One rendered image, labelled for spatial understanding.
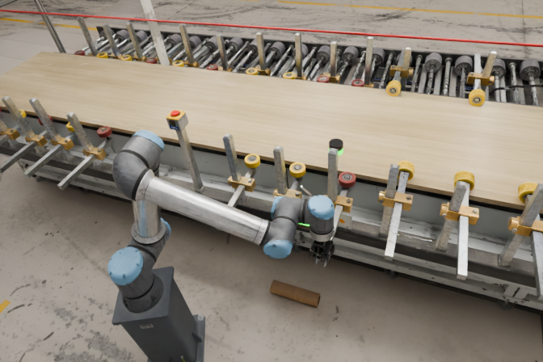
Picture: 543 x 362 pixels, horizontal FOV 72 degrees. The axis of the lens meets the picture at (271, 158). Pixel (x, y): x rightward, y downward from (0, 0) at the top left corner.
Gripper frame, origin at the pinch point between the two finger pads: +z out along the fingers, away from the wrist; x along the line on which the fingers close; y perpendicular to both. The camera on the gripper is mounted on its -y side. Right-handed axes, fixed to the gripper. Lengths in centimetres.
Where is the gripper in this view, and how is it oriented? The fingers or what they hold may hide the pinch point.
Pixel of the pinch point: (323, 258)
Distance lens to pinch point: 163.6
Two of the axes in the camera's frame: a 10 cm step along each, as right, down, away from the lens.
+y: -3.7, 6.4, -6.7
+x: 9.2, 1.8, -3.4
